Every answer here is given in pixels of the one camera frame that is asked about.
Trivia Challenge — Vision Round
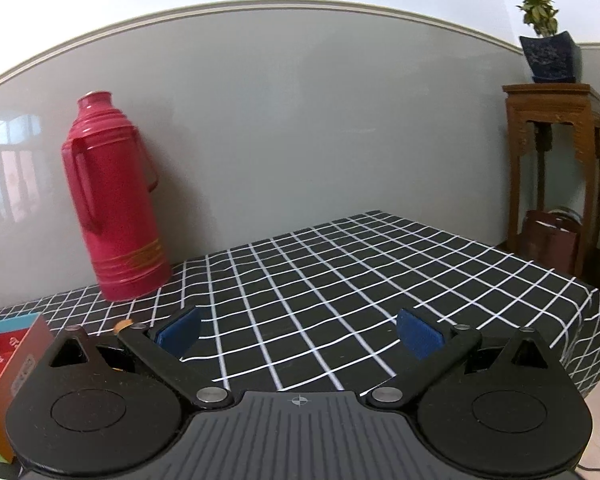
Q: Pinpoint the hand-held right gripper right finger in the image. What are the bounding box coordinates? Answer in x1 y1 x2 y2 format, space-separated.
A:
366 308 555 411

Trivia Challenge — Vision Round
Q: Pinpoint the black white checkered tablecloth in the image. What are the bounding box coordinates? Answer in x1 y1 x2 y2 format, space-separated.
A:
0 210 600 480

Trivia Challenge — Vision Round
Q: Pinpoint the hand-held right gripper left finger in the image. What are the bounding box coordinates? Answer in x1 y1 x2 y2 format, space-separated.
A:
45 307 234 412

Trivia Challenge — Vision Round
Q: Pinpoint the colourful cardboard box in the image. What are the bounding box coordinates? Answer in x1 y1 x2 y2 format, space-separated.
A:
0 312 57 462

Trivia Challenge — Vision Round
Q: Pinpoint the red thermos flask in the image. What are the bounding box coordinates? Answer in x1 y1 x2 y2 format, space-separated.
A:
61 91 173 302

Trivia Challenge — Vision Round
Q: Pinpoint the wooden plant stand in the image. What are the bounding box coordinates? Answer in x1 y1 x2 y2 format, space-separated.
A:
502 82 600 279

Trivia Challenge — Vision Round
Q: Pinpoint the dark blue flower pot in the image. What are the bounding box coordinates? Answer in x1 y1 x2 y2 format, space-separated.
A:
519 31 583 84

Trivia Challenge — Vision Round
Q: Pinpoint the green potted plant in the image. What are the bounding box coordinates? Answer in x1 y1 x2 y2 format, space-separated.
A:
517 0 560 39

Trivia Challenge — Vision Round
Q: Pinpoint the dark red bag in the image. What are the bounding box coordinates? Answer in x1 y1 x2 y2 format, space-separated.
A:
522 207 584 276

